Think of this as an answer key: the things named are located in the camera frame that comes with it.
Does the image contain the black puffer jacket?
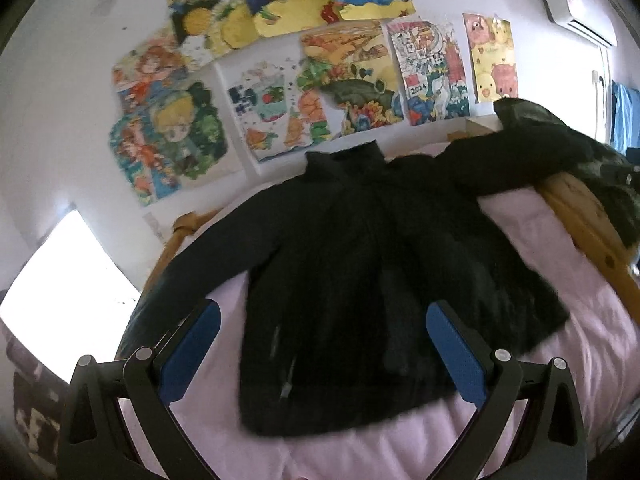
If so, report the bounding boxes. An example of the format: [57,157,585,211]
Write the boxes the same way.
[117,125,592,437]

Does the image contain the anime girl drawing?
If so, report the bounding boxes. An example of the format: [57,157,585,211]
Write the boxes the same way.
[108,80,242,207]

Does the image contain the red hair girl drawing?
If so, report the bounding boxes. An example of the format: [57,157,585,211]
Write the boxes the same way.
[112,24,188,114]

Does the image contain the bright window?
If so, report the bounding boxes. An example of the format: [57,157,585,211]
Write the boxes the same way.
[1,210,140,382]

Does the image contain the dark green jacket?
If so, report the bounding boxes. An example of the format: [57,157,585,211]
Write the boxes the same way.
[494,98,639,252]

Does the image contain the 2024 astronaut drawing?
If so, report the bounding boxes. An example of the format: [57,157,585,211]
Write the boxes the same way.
[386,18,470,126]

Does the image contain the white air conditioner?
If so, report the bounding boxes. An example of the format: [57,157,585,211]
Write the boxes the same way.
[544,0,617,49]

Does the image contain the dinosaur flowers drawing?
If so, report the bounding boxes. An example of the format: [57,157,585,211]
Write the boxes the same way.
[297,21,404,136]

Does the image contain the pink yellow animals drawing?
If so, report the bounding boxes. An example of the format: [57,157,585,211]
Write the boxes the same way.
[463,13,518,103]

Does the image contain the blue hanging towel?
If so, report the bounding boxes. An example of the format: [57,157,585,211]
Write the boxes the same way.
[611,81,640,154]

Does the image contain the sunflower yellow drawing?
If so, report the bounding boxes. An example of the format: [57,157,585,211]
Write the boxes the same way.
[167,0,259,73]

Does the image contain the orange fruit drink drawing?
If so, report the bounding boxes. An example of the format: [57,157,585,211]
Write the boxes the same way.
[220,54,341,162]

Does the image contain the dark patterned furniture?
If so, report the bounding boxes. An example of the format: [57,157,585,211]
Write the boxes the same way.
[6,335,68,477]

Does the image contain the pink bed sheet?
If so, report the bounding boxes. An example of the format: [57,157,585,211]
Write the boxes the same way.
[175,187,639,479]

